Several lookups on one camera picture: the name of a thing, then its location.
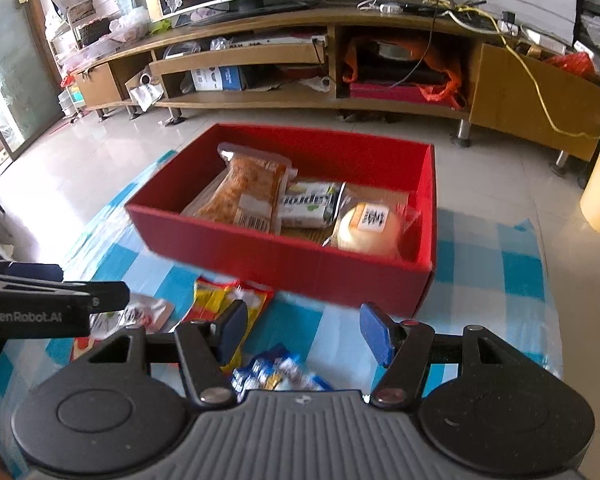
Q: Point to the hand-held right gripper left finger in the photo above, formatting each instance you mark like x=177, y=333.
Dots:
x=232, y=335

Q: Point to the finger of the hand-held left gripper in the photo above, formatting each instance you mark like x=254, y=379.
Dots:
x=107, y=296

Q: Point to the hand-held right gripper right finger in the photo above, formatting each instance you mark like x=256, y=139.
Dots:
x=375, y=335

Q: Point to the white packet with red print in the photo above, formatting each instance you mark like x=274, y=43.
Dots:
x=140, y=315

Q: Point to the yellow red snack packet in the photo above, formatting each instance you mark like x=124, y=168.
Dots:
x=210, y=300

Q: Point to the blue snack packet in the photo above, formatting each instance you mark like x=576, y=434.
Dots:
x=275, y=375

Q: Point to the red cardboard box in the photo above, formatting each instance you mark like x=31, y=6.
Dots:
x=280, y=265

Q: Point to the round bread packet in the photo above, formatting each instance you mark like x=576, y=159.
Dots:
x=370, y=235

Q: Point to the yellow chips packet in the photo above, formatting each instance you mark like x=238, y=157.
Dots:
x=305, y=235

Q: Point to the large clear bread packet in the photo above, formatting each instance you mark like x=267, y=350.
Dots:
x=245, y=190

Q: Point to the white green wafer packet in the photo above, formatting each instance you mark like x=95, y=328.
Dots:
x=305, y=205

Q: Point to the blue white checkered mat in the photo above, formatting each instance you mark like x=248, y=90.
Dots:
x=480, y=285

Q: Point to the white trolley shelf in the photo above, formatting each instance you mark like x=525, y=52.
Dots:
x=72, y=100

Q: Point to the white paper bag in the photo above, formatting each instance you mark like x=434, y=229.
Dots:
x=145, y=92

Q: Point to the white blue carton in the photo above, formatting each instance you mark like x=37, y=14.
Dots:
x=215, y=79

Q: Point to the flat red box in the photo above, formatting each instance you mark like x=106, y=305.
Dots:
x=380, y=92

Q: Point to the glass sliding door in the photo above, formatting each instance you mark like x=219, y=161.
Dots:
x=10, y=70

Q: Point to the orange plastic bag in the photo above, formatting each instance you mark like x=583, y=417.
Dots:
x=440, y=92

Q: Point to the white plastic bags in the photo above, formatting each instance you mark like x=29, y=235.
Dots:
x=130, y=22

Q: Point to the wooden tv stand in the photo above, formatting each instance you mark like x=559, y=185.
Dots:
x=520, y=90

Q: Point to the white set-top box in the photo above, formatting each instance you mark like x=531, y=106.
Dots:
x=270, y=40

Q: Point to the white power adapter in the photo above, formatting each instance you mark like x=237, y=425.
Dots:
x=389, y=8

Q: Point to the white power strip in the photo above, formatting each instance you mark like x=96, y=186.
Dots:
x=510, y=27

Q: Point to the red plastic bag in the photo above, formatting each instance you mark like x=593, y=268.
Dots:
x=575, y=65

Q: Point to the white flat device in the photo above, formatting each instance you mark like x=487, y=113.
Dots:
x=545, y=40

